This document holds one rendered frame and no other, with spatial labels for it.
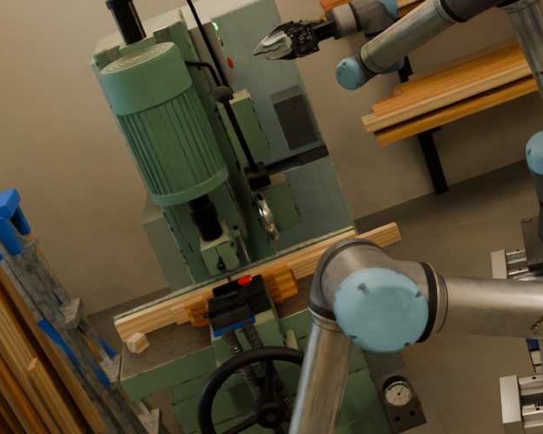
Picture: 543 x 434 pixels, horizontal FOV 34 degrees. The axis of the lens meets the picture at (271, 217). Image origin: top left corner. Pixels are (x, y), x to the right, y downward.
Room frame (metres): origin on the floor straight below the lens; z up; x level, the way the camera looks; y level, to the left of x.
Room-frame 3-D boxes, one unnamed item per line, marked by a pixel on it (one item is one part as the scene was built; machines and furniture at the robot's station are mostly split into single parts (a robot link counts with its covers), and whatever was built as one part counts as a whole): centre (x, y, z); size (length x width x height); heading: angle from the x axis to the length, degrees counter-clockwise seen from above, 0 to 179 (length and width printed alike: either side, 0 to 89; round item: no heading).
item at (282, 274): (1.79, 0.11, 0.94); 0.20 x 0.02 x 0.08; 89
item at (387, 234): (1.86, 0.02, 0.92); 0.55 x 0.02 x 0.04; 89
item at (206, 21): (2.18, -0.01, 1.40); 0.10 x 0.06 x 0.16; 179
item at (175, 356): (1.76, 0.13, 0.87); 0.61 x 0.30 x 0.06; 89
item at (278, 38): (2.15, -0.15, 1.37); 0.09 x 0.06 x 0.03; 89
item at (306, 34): (2.14, -0.26, 1.36); 0.12 x 0.09 x 0.08; 89
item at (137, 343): (1.82, 0.39, 0.92); 0.03 x 0.03 x 0.03; 41
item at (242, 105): (2.08, -0.02, 1.22); 0.09 x 0.08 x 0.15; 179
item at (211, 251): (1.88, 0.14, 1.03); 0.14 x 0.07 x 0.09; 179
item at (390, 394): (1.65, -0.12, 0.65); 0.06 x 0.04 x 0.08; 89
